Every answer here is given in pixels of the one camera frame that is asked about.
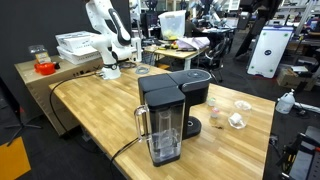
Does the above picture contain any black office chair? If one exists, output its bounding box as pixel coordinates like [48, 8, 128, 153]
[196, 36, 231, 83]

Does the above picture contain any black coffee maker power cord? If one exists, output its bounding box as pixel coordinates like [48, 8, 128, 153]
[109, 134, 148, 171]

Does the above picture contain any brown cardboard box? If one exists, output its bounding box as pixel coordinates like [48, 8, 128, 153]
[275, 65, 318, 92]

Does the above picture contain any orange floor mat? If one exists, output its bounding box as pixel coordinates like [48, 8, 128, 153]
[0, 136, 32, 180]

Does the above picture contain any clear glass bowl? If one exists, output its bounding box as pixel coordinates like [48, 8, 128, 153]
[227, 103, 253, 130]

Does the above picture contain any clear plastic jar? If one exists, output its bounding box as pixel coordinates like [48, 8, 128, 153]
[28, 44, 52, 65]

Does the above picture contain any clear round plastic lid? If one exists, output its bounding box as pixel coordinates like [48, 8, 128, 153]
[234, 99, 253, 112]

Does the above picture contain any white coffee pod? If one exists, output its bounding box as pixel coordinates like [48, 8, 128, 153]
[229, 112, 243, 126]

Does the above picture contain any white panel blue trim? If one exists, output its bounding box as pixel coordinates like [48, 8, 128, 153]
[246, 25, 295, 79]

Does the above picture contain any white plastic jug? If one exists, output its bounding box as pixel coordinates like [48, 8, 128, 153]
[275, 88, 296, 115]

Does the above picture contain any clear plastic storage bin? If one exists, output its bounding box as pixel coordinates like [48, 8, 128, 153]
[157, 9, 187, 41]

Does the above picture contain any pale crumpled cloth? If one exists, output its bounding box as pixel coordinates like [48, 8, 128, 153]
[175, 36, 211, 51]

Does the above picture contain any orange plastic bowl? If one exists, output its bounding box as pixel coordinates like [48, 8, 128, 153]
[34, 62, 57, 76]

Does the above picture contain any black slanted stand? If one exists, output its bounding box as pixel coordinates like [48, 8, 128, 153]
[234, 0, 283, 60]

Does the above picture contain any coiled grey cable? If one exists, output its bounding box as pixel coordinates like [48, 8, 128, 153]
[134, 65, 150, 75]

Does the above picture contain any clear water tank black lid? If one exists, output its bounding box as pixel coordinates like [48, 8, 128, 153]
[134, 87, 186, 168]

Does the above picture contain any seated person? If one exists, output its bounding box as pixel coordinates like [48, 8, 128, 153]
[184, 11, 204, 38]

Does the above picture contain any black Keurig coffee maker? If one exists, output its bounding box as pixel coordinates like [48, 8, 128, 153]
[137, 68, 213, 141]

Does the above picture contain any beige metal cabinet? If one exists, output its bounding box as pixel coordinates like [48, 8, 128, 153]
[14, 54, 104, 137]

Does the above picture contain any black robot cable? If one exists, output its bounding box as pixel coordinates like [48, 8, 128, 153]
[49, 70, 104, 134]

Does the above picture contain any wooden office desk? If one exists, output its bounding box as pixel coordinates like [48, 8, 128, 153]
[143, 44, 210, 71]

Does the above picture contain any black equipment cart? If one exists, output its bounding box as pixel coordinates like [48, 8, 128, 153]
[276, 125, 320, 180]

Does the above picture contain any black tripod stand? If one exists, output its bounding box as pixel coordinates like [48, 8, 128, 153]
[4, 106, 43, 148]

